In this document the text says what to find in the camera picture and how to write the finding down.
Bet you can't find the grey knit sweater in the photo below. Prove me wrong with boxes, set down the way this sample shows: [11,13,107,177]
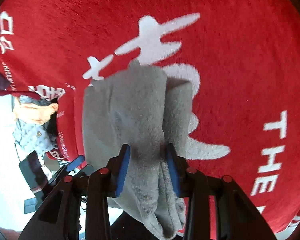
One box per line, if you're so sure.
[82,61,192,239]

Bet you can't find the pile of clothes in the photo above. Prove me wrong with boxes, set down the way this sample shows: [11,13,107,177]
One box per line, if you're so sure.
[12,95,59,155]

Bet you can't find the red wedding bedspread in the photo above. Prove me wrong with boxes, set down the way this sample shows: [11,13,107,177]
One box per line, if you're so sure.
[0,0,300,232]

